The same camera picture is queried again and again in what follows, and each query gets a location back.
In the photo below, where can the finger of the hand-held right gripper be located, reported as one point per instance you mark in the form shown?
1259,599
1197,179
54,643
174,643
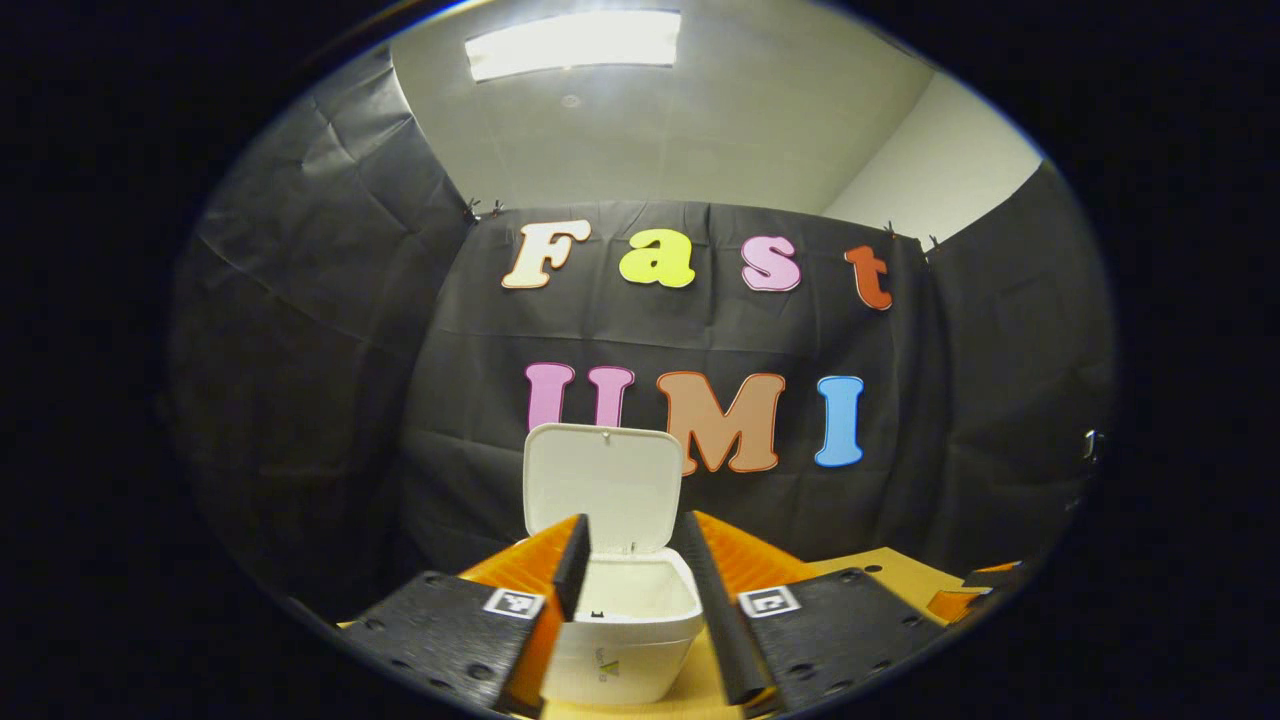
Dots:
955,603

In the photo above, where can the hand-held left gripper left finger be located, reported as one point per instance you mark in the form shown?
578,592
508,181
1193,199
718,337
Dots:
572,570

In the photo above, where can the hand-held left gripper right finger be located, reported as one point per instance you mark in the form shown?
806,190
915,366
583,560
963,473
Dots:
715,620

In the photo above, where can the white desktop garbage bin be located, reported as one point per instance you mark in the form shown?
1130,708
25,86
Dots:
605,490

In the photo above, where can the black backdrop cloth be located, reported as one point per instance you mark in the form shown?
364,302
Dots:
300,350

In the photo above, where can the ceiling light panel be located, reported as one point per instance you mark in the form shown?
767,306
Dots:
575,42

